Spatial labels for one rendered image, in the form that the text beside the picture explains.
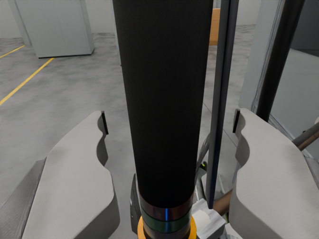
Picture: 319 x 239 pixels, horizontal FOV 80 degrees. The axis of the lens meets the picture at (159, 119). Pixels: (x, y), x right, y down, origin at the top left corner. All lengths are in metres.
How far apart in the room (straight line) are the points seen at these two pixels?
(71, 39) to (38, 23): 1.00
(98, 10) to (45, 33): 5.24
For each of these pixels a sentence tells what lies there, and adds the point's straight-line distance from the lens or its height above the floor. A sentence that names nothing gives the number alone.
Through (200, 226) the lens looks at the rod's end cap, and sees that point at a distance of 0.19.
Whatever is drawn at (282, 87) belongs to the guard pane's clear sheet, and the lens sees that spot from 1.40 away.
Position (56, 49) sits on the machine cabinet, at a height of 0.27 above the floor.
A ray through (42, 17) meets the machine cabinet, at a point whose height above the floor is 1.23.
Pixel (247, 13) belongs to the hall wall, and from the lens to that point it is 14.32.
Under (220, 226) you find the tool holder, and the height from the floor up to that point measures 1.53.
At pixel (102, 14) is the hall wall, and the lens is 12.38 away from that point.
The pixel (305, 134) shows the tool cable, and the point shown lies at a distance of 0.32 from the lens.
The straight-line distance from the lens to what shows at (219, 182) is 0.73.
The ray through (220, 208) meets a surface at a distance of 0.21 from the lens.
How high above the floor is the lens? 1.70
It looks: 33 degrees down
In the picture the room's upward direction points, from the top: 2 degrees counter-clockwise
